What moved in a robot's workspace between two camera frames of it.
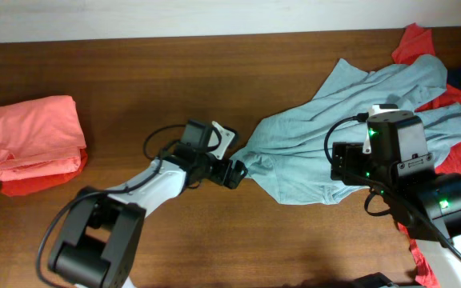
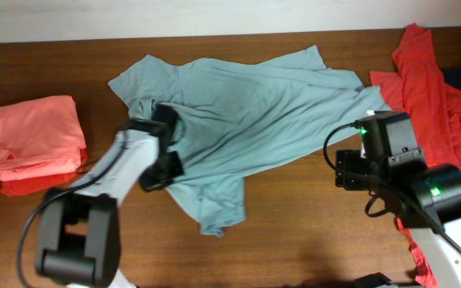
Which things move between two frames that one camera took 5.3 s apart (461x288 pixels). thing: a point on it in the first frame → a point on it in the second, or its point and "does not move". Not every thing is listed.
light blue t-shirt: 286,150 → 237,114
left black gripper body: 214,169 → 170,170
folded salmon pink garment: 32,138 does not move
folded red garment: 14,188 does not move
